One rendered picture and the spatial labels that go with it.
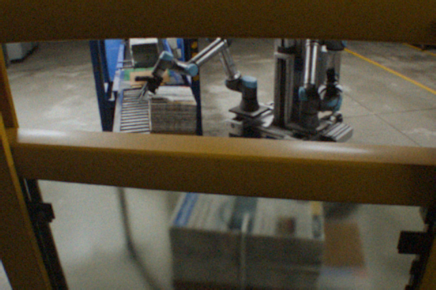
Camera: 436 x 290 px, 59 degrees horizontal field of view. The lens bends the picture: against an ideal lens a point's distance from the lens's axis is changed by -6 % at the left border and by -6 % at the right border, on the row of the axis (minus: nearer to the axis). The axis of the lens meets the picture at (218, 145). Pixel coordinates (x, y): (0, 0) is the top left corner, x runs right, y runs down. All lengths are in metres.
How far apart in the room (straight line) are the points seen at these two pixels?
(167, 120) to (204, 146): 2.01
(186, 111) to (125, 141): 1.98
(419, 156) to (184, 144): 0.30
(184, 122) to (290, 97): 0.78
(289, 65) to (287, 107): 0.30
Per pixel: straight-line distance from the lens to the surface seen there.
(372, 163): 0.50
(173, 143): 0.53
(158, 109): 2.51
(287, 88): 2.83
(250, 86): 2.91
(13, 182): 0.64
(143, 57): 4.44
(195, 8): 0.45
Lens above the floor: 1.87
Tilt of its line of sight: 25 degrees down
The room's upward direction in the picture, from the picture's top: 2 degrees counter-clockwise
